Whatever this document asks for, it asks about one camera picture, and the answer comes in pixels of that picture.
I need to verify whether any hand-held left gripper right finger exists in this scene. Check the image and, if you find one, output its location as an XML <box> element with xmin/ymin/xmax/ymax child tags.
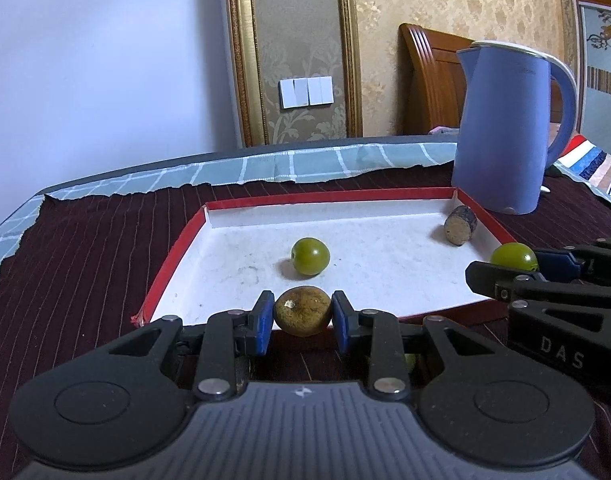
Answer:
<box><xmin>332</xmin><ymin>290</ymin><xmax>506</xmax><ymax>403</ymax></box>

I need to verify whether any short brown log piece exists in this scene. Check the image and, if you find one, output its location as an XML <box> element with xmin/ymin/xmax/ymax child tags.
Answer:
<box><xmin>444</xmin><ymin>204</ymin><xmax>479</xmax><ymax>247</ymax></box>

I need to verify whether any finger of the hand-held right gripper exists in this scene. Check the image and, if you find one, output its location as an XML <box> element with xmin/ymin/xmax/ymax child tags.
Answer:
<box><xmin>465</xmin><ymin>260</ymin><xmax>611</xmax><ymax>312</ymax></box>
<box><xmin>535</xmin><ymin>238</ymin><xmax>611</xmax><ymax>285</ymax></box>

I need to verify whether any gold framed wall panel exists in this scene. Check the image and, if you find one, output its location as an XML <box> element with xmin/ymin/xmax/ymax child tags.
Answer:
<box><xmin>224</xmin><ymin>0</ymin><xmax>364</xmax><ymax>147</ymax></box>

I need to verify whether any blue electric kettle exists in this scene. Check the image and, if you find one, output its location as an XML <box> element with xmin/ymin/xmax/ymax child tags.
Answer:
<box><xmin>451</xmin><ymin>40</ymin><xmax>578</xmax><ymax>216</ymax></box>

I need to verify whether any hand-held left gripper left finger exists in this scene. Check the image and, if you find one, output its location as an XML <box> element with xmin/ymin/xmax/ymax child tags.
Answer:
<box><xmin>98</xmin><ymin>290</ymin><xmax>276</xmax><ymax>403</ymax></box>

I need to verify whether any wooden headboard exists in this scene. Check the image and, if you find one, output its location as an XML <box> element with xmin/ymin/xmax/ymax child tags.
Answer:
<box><xmin>398</xmin><ymin>23</ymin><xmax>569</xmax><ymax>136</ymax></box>

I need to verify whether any striped colourful cloth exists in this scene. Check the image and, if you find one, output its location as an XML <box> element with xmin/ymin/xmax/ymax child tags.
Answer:
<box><xmin>554</xmin><ymin>132</ymin><xmax>611</xmax><ymax>209</ymax></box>

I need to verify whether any teal checked cloth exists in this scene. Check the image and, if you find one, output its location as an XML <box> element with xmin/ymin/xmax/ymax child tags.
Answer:
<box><xmin>0</xmin><ymin>141</ymin><xmax>459</xmax><ymax>294</ymax></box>

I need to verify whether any white tray with red rim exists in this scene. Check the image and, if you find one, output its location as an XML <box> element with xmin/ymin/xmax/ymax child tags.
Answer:
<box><xmin>130</xmin><ymin>187</ymin><xmax>519</xmax><ymax>332</ymax></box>

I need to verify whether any white wall switch panel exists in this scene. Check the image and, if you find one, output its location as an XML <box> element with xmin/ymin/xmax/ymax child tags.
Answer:
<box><xmin>278</xmin><ymin>74</ymin><xmax>335</xmax><ymax>110</ymax></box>

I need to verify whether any floral light blue panel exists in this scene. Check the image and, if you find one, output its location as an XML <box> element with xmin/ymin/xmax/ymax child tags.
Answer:
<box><xmin>577</xmin><ymin>0</ymin><xmax>611</xmax><ymax>137</ymax></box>

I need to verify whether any green plum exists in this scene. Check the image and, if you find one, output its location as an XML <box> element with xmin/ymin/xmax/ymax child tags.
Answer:
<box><xmin>490</xmin><ymin>242</ymin><xmax>539</xmax><ymax>274</ymax></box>
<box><xmin>290</xmin><ymin>237</ymin><xmax>331</xmax><ymax>276</ymax></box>

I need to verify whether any brown round pear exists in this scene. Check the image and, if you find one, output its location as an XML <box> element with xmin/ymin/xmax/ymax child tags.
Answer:
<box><xmin>272</xmin><ymin>285</ymin><xmax>333</xmax><ymax>337</ymax></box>

